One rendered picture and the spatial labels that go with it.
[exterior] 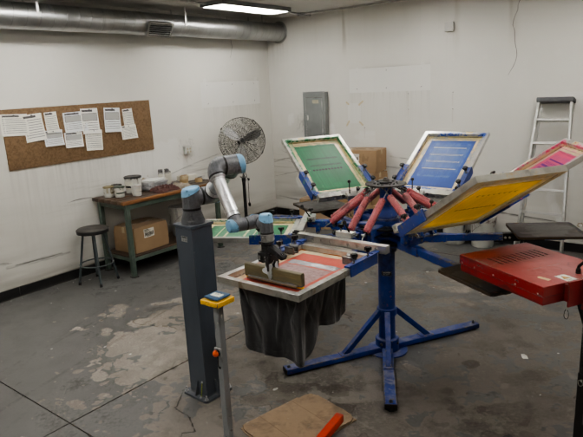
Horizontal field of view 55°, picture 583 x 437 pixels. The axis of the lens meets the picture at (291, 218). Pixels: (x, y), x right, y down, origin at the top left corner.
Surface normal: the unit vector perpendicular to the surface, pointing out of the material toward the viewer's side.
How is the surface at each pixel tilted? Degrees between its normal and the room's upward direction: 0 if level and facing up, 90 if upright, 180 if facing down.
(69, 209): 90
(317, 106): 90
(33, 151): 90
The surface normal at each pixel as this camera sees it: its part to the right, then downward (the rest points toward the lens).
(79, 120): 0.78, 0.07
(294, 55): -0.61, 0.21
